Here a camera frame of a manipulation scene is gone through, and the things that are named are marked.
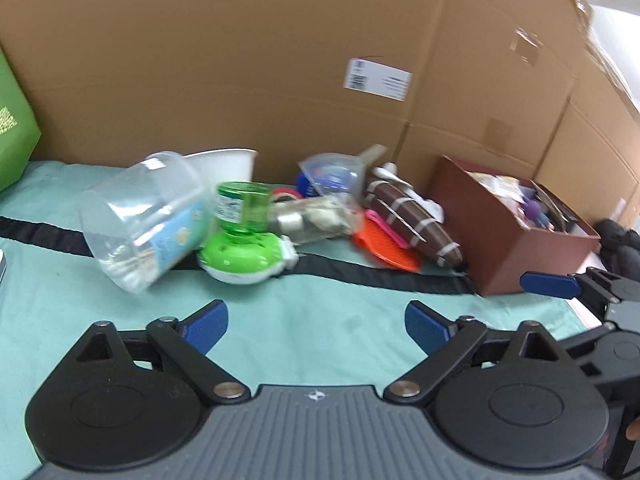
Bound green mosquito repellent plug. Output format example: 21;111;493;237
198;181;299;285

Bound black jacket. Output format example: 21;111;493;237
594;219;640;282

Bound purple toy figure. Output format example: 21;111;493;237
522;197;553;230

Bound dark red storage box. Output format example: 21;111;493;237
427;156;600;296

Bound brown striped pouch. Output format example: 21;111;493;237
362;174;466;272

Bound clear plastic container blue label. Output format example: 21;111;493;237
79;152;212;294

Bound teal table cloth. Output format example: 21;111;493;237
1;162;584;479

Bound orange silicone brush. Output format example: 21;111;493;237
352;209;421;273

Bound clear glass bottle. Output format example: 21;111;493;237
268;193;364;246

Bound large brown cardboard box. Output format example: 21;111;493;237
1;0;639;226

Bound clear plastic funnel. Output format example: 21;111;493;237
296;144;387;198

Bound red tape roll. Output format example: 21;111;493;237
270;186;303;203

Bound white shipping label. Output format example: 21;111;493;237
343;58;412;102

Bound green cardboard box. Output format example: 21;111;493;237
0;53;41;191

